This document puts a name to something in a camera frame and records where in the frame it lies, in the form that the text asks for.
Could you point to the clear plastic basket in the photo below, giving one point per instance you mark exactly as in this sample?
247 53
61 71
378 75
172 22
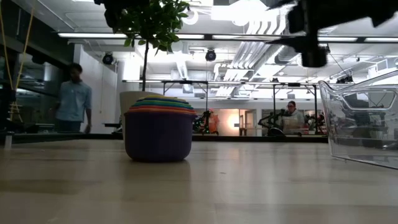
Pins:
342 155

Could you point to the long ceiling light strip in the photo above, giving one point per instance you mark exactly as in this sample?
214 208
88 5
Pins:
93 35

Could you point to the black aluminium table frame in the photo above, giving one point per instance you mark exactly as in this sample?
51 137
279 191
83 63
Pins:
248 139

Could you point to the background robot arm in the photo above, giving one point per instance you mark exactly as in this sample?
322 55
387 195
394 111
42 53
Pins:
270 119
205 124

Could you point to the black background frame station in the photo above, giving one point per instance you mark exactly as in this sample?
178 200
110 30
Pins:
186 82

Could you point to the white round ceiling fixture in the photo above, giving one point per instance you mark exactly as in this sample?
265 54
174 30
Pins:
192 20

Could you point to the person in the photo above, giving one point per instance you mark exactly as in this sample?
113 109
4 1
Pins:
73 99
292 119

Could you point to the white ceiling ducts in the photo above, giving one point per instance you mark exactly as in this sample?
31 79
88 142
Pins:
248 53

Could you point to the red measuring cup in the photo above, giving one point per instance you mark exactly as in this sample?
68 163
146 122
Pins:
161 107

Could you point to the large dark blue measuring cup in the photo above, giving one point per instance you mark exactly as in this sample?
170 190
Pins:
158 137

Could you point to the green plant in white pot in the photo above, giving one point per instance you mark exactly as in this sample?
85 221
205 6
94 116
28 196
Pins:
155 21

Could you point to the black ceiling spotlight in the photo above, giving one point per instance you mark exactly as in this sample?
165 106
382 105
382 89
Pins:
210 55
108 58

